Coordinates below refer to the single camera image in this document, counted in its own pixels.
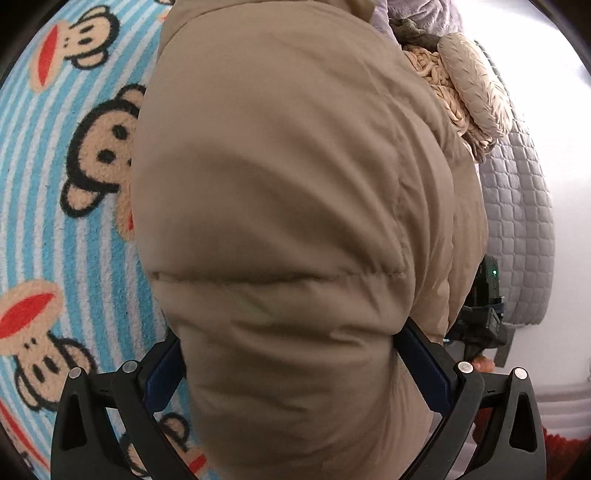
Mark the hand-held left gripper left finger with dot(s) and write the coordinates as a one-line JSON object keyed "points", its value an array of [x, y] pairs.
{"points": [[161, 378]]}

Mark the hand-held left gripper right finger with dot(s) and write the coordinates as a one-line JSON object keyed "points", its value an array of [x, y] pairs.
{"points": [[425, 369]]}

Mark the tan puffer jacket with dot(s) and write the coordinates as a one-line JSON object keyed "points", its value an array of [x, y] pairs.
{"points": [[286, 207]]}

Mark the person's right hand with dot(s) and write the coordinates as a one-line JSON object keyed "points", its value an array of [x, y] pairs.
{"points": [[485, 364]]}

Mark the grey quilted mattress pad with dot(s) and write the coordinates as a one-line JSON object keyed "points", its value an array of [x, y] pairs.
{"points": [[517, 207]]}

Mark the monkey print striped blanket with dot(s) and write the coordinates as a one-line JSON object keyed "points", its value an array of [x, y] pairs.
{"points": [[60, 240]]}

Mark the beige textured cushion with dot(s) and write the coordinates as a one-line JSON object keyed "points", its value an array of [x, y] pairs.
{"points": [[475, 83]]}

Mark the beige chunky knit blanket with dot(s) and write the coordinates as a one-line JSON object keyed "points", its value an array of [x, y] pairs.
{"points": [[429, 64]]}

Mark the grey-brown plush cloth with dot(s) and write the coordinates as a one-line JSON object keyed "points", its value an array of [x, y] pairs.
{"points": [[411, 30]]}

